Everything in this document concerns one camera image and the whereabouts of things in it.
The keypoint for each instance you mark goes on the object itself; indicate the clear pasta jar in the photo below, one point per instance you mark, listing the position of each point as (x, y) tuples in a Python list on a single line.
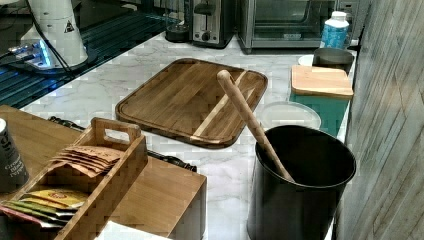
[(288, 113)]

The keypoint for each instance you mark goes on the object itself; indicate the brown tea bags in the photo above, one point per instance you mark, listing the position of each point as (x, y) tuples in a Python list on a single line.
[(89, 160)]

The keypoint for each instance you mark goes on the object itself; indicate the silver toaster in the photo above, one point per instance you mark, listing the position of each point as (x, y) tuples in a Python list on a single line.
[(213, 22)]

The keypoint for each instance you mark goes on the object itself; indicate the teal canister with wooden lid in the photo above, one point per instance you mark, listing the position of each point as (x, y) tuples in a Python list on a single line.
[(325, 90)]

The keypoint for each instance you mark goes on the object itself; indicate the stainless toaster oven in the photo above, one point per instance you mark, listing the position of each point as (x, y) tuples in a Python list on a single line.
[(269, 24)]

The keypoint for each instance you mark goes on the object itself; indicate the ground pepper shaker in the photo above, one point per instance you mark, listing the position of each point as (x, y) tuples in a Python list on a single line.
[(13, 173)]

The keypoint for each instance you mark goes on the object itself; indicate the wooden rolling pin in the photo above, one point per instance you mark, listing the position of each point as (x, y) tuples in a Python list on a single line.
[(232, 91)]

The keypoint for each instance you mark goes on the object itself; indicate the white paper napkin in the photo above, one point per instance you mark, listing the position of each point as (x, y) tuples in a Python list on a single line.
[(115, 231)]

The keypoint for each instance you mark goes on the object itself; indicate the black lidded glass kettle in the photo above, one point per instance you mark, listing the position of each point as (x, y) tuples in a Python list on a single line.
[(178, 20)]

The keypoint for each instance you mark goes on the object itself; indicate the dark grey cup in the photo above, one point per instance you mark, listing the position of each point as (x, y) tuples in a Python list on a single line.
[(333, 58)]

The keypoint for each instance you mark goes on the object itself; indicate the white plate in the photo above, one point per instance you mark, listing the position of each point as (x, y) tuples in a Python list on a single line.
[(306, 60)]

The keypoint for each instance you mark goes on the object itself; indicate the large wooden cutting board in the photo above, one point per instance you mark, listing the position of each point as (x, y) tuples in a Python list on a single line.
[(185, 102)]

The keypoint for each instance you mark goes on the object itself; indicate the wooden drawer box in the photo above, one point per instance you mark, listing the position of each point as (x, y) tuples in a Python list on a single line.
[(165, 200)]

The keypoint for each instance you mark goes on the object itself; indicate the yellow tea bags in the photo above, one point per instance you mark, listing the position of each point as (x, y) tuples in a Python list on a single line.
[(50, 208)]

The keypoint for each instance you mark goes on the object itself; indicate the black utensil crock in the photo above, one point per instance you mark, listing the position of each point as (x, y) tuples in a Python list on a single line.
[(302, 208)]

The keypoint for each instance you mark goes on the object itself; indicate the wooden tea bag caddy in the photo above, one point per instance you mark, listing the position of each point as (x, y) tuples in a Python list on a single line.
[(105, 191)]

